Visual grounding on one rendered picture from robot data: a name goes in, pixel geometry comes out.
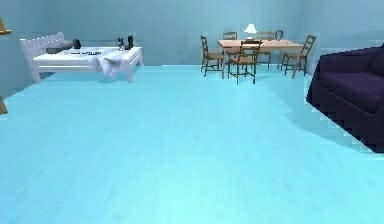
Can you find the wooden dining chair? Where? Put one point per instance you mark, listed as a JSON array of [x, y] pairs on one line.
[[230, 35], [209, 56], [297, 55], [244, 58]]

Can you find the black upright object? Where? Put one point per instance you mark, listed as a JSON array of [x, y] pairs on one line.
[[129, 42]]

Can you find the white cloth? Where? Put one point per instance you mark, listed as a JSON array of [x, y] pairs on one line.
[[110, 65]]

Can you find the black and white statuette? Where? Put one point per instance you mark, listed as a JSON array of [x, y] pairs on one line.
[[120, 43]]

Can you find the white table lamp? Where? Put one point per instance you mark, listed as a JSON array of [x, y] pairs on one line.
[[250, 30]]

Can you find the light wooden dining table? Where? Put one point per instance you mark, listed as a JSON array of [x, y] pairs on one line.
[[266, 44]]

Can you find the dark round ornament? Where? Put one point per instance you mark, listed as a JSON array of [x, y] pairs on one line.
[[279, 34]]

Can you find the small black object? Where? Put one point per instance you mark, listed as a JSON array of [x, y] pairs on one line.
[[76, 43]]

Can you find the grey cushion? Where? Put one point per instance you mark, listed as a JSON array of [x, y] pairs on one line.
[[55, 50]]

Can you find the dark purple sofa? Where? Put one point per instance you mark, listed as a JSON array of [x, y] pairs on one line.
[[353, 86]]

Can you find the white slatted bench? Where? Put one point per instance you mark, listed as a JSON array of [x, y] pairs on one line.
[[35, 48]]

